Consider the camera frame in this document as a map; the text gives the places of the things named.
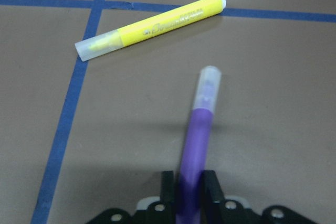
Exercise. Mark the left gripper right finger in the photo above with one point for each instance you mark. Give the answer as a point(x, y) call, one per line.
point(224, 209)

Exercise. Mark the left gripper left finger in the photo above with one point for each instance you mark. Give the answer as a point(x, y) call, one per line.
point(156, 209)

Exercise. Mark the purple highlighter pen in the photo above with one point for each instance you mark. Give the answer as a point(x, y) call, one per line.
point(196, 143)

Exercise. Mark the yellow highlighter pen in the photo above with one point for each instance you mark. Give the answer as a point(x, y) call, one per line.
point(148, 28)

